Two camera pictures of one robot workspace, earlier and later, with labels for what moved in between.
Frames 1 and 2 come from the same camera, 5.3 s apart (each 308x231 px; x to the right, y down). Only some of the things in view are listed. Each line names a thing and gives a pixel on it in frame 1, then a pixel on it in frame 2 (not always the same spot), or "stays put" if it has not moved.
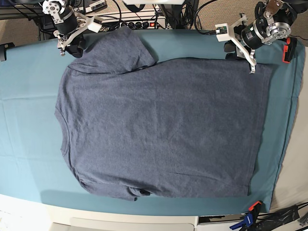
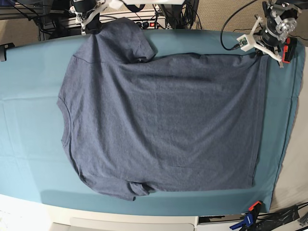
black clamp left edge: (3, 48) stays put
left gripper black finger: (76, 48) to (95, 26)
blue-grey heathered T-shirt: (135, 127) stays put
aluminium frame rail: (26, 13) stays put
